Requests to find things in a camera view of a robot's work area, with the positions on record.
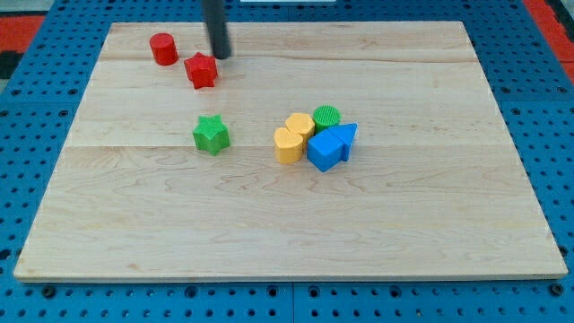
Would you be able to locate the green star block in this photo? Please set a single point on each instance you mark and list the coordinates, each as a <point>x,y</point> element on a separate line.
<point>211,134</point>

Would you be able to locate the blue cube block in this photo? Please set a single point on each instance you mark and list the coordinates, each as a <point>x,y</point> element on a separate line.
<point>325,150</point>

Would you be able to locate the blue triangle block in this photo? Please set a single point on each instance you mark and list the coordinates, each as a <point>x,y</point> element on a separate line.
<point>346,134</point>

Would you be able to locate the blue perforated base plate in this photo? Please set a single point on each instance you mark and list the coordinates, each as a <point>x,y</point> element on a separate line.
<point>529,81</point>

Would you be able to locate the yellow heart block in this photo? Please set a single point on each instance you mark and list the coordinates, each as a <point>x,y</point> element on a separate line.
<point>288,145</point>

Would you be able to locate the yellow hexagon block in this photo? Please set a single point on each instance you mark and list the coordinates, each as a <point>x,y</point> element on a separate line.
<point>302,124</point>

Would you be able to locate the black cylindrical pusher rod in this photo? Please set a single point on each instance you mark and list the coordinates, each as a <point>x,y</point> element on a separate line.
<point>216,24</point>

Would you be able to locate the green cylinder block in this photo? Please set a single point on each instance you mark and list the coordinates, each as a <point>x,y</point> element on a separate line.
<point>325,116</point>

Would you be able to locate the red star block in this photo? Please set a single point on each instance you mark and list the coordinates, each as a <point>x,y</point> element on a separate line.
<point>201,70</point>

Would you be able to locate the light wooden board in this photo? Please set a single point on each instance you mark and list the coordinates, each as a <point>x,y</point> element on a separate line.
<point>433,189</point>

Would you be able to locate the red cylinder block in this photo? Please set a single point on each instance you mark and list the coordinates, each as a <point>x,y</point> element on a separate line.
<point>163,48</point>

